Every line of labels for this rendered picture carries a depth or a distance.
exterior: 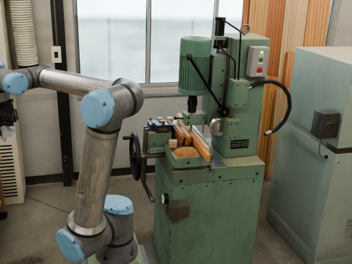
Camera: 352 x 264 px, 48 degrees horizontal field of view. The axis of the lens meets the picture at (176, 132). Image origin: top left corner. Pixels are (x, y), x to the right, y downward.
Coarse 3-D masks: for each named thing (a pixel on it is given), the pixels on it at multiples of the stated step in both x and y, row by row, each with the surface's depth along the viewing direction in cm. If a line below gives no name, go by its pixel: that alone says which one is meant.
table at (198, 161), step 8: (176, 120) 269; (168, 144) 231; (192, 144) 232; (152, 152) 231; (160, 152) 233; (168, 152) 227; (176, 160) 213; (184, 160) 215; (192, 160) 216; (200, 160) 217
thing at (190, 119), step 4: (184, 112) 233; (188, 112) 234; (196, 112) 234; (200, 112) 235; (204, 112) 235; (184, 116) 231; (188, 116) 230; (192, 116) 231; (196, 116) 232; (200, 116) 232; (204, 116) 233; (184, 120) 231; (188, 120) 231; (192, 120) 232; (196, 120) 233; (200, 120) 233; (184, 124) 232; (188, 124) 232; (192, 124) 233; (196, 124) 233; (200, 124) 234; (204, 124) 235
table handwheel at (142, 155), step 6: (132, 144) 243; (138, 144) 222; (132, 150) 238; (138, 150) 221; (132, 156) 231; (138, 156) 220; (144, 156) 234; (150, 156) 235; (156, 156) 236; (162, 156) 237; (132, 162) 245; (138, 162) 220; (132, 168) 243; (138, 168) 222; (132, 174) 240; (138, 174) 224
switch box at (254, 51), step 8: (256, 48) 211; (264, 48) 212; (248, 56) 217; (256, 56) 213; (264, 56) 214; (248, 64) 217; (256, 64) 214; (264, 64) 216; (248, 72) 218; (256, 72) 216; (264, 72) 217
